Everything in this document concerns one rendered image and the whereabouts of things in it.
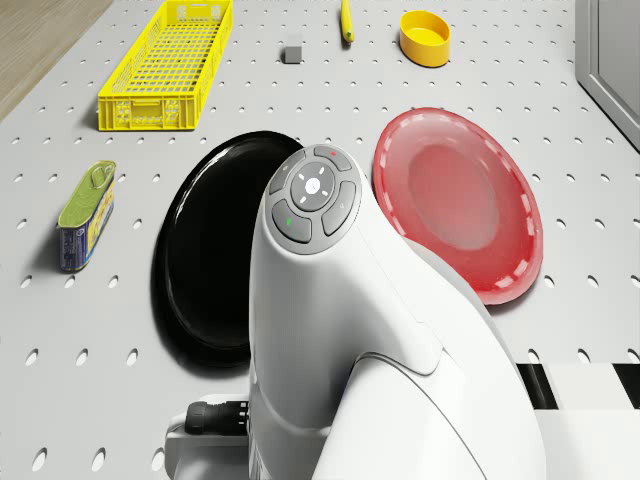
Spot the yellow basket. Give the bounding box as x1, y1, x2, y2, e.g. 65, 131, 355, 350
97, 0, 235, 133

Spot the yellow bowl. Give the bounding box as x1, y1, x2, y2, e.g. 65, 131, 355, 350
398, 10, 452, 69

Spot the red plate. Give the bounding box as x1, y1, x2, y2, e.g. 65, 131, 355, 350
372, 106, 545, 308

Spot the black plate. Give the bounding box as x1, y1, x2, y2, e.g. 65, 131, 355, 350
150, 130, 307, 369

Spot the banana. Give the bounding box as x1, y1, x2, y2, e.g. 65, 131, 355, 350
340, 0, 357, 45

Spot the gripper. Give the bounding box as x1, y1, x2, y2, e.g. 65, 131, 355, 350
165, 397, 252, 480

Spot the flat-sided can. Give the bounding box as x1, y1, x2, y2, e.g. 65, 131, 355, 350
55, 159, 118, 274

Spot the white cabinet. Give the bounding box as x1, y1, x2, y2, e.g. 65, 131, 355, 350
574, 0, 640, 144

